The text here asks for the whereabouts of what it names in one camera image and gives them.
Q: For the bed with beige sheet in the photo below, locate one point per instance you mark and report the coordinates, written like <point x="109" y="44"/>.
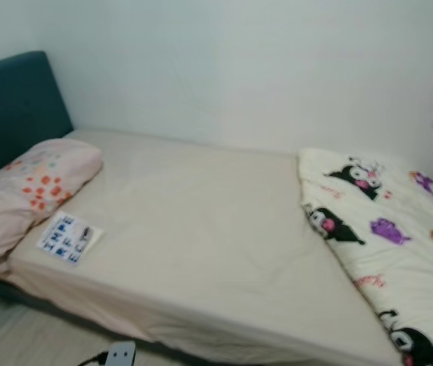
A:
<point x="201" y="229"/>

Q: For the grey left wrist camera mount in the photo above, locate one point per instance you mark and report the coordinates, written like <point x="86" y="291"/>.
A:
<point x="121" y="355"/>

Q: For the teal upholstered headboard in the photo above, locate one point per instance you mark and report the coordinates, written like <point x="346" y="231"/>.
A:
<point x="14" y="107"/>

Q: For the white printed booklet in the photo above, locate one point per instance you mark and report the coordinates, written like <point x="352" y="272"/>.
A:
<point x="68" y="238"/>

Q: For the pink dotted pillow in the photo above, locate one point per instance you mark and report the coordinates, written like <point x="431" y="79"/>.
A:
<point x="26" y="191"/>

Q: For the white cartoon print duvet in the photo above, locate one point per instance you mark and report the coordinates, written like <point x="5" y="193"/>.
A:
<point x="384" y="259"/>

